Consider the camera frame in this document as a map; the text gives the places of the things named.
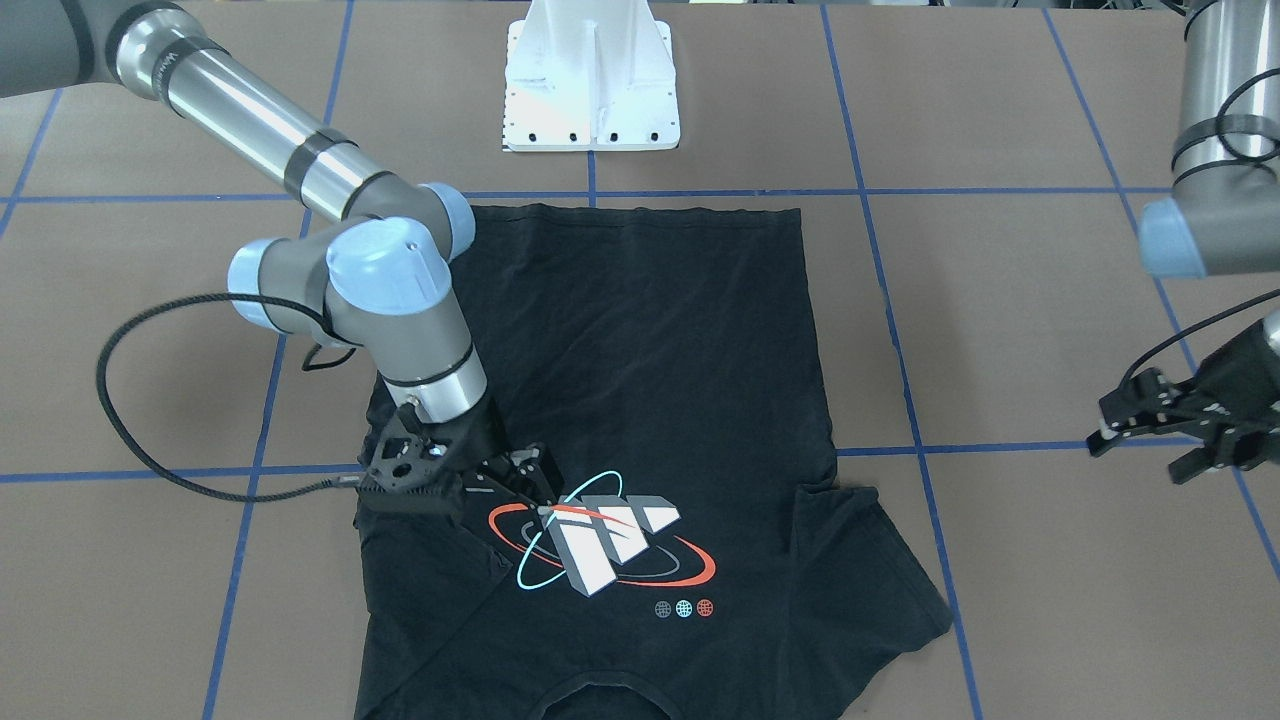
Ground white camera mast base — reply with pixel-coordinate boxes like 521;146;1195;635
502;1;681;152

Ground black braided cable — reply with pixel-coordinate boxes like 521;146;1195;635
96;291;364;502

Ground black graphic t-shirt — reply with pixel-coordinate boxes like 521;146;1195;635
355;204;952;719

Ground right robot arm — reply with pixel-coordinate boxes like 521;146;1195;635
3;1;562;515

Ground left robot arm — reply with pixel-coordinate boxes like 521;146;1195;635
1087;1;1279;484

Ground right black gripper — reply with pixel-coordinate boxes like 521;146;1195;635
440;400;566;518

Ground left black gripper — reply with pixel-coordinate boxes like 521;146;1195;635
1087;322;1279;486

